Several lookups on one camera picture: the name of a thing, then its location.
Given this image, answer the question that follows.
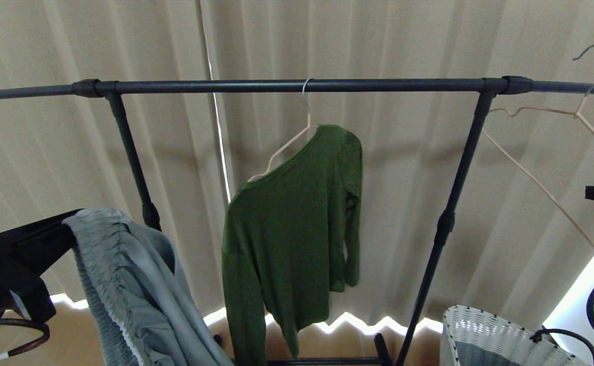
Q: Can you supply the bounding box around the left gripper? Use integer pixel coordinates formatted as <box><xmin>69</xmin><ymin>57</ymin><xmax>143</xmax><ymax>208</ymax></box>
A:
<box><xmin>0</xmin><ymin>226</ymin><xmax>57</xmax><ymax>326</ymax></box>

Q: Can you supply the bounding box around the pink clothes hanger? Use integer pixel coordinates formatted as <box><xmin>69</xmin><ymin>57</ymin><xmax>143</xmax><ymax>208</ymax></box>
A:
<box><xmin>482</xmin><ymin>44</ymin><xmax>594</xmax><ymax>283</ymax></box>
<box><xmin>248</xmin><ymin>78</ymin><xmax>319</xmax><ymax>182</ymax></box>

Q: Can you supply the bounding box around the pale blue garment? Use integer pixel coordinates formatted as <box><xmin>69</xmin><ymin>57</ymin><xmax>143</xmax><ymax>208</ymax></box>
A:
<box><xmin>62</xmin><ymin>207</ymin><xmax>235</xmax><ymax>366</ymax></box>

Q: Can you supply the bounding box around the green long-sleeved shirt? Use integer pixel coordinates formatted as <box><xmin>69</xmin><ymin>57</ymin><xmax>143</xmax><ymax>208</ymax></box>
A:
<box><xmin>221</xmin><ymin>124</ymin><xmax>364</xmax><ymax>366</ymax></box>

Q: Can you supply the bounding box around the white laundry basket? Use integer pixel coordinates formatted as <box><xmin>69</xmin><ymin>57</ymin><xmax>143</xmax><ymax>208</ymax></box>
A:
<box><xmin>439</xmin><ymin>305</ymin><xmax>594</xmax><ymax>366</ymax></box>

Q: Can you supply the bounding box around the black clothes rack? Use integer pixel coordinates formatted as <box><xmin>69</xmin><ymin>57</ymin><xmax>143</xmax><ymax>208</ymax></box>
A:
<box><xmin>0</xmin><ymin>75</ymin><xmax>594</xmax><ymax>366</ymax></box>

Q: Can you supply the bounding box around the beige curtain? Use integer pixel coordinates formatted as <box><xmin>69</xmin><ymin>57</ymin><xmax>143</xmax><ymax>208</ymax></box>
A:
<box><xmin>0</xmin><ymin>0</ymin><xmax>594</xmax><ymax>331</ymax></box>

